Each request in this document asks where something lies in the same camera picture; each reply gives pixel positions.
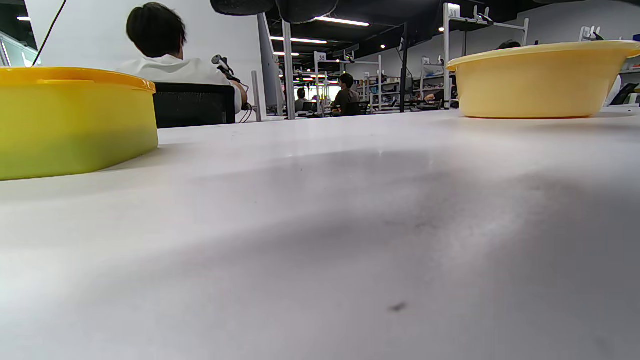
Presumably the person's left hand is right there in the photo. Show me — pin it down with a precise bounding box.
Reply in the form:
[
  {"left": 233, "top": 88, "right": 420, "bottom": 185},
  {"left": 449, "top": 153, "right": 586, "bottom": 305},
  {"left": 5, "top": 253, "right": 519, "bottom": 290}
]
[{"left": 210, "top": 0, "right": 341, "bottom": 24}]

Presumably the pale yellow plastic basin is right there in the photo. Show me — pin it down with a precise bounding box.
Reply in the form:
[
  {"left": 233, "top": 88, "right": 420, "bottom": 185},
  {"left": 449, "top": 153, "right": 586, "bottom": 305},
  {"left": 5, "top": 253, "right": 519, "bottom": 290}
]
[{"left": 446, "top": 41, "right": 640, "bottom": 120}]

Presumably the yellow plastic container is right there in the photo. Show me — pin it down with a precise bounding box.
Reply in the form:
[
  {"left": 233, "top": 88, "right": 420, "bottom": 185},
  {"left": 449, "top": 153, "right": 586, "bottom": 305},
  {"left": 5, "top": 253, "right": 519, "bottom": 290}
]
[{"left": 0, "top": 66, "right": 159, "bottom": 181}]

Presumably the ceiling strip light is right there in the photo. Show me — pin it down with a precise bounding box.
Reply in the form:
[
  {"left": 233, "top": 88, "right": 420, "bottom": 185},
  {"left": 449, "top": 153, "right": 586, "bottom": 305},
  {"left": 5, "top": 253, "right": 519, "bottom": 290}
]
[
  {"left": 270, "top": 36, "right": 328, "bottom": 45},
  {"left": 314, "top": 16, "right": 370, "bottom": 27}
]

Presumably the white metal shelving rack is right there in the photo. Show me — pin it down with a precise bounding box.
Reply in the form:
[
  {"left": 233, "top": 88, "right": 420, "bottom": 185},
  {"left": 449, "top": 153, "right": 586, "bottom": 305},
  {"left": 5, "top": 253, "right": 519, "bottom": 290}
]
[
  {"left": 314, "top": 51, "right": 383, "bottom": 114},
  {"left": 442, "top": 2, "right": 530, "bottom": 109}
]

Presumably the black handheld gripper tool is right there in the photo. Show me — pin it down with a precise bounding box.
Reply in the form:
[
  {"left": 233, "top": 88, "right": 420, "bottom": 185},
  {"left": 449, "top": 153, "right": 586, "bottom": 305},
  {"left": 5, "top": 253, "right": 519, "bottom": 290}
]
[{"left": 211, "top": 55, "right": 242, "bottom": 84}]

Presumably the black mesh office chair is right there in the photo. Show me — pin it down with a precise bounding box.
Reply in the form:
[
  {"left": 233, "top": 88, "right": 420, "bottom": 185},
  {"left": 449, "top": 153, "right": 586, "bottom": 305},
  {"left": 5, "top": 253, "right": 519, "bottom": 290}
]
[{"left": 152, "top": 82, "right": 236, "bottom": 129}]

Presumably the grey aluminium profile post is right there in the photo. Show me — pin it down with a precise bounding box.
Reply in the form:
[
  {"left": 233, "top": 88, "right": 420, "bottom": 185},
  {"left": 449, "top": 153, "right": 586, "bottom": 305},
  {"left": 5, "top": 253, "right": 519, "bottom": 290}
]
[{"left": 251, "top": 70, "right": 263, "bottom": 122}]

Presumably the black metal post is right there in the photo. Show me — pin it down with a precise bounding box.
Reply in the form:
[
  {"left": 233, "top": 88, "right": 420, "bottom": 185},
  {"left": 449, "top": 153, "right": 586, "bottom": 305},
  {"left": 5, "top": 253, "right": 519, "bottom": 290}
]
[{"left": 399, "top": 22, "right": 410, "bottom": 113}]

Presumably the black hanging cable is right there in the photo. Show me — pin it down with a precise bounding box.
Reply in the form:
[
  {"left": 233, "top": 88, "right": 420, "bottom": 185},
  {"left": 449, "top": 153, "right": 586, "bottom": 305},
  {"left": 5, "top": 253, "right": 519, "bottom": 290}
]
[{"left": 32, "top": 0, "right": 67, "bottom": 66}]

